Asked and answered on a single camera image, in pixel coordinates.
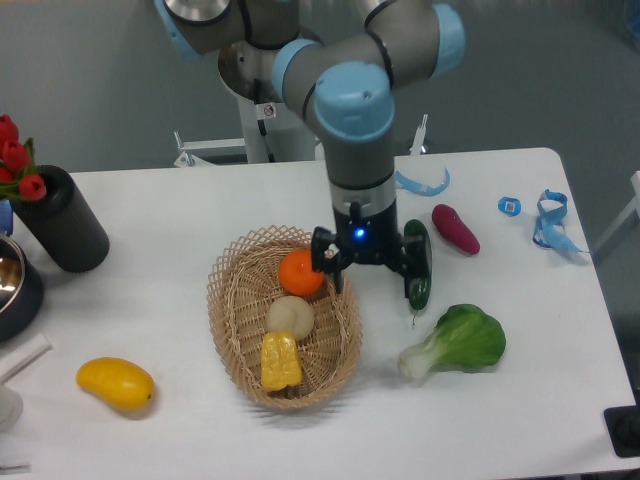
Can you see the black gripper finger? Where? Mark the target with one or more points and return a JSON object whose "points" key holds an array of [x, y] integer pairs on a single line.
{"points": [[326, 256], [413, 260]]}

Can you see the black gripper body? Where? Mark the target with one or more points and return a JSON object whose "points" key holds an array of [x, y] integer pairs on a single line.
{"points": [[372, 240]]}

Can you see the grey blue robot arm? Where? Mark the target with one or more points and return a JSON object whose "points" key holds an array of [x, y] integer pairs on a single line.
{"points": [[206, 26]]}

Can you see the woven wicker basket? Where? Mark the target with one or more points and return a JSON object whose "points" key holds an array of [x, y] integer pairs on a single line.
{"points": [[241, 287]]}

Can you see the green cucumber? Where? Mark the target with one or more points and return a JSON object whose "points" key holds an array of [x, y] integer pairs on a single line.
{"points": [[419, 289]]}

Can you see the orange fruit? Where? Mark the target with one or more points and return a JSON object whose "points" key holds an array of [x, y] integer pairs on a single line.
{"points": [[296, 275]]}

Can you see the purple sweet potato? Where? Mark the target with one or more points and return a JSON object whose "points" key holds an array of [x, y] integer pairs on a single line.
{"points": [[451, 227]]}

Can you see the blue paper strip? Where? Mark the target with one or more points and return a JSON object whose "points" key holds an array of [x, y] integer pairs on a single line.
{"points": [[421, 189]]}

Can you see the beige steamed bun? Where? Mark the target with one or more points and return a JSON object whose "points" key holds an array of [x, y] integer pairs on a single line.
{"points": [[291, 314]]}

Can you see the green bok choy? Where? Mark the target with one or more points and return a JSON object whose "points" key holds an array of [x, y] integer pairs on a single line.
{"points": [[465, 337]]}

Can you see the yellow mango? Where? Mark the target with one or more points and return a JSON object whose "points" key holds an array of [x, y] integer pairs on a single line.
{"points": [[119, 383]]}

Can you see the black cylindrical vase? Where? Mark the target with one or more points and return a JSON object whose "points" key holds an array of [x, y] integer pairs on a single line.
{"points": [[64, 223]]}

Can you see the black device at edge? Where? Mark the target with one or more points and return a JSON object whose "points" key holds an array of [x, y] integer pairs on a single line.
{"points": [[623, 428]]}

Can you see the steel bowl black rim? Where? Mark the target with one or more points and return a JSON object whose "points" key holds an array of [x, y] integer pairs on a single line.
{"points": [[22, 290]]}

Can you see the red tulip flowers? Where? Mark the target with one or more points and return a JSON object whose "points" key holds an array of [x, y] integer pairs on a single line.
{"points": [[20, 179]]}

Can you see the white stand object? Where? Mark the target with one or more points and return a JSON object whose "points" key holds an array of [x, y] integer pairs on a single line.
{"points": [[13, 362]]}

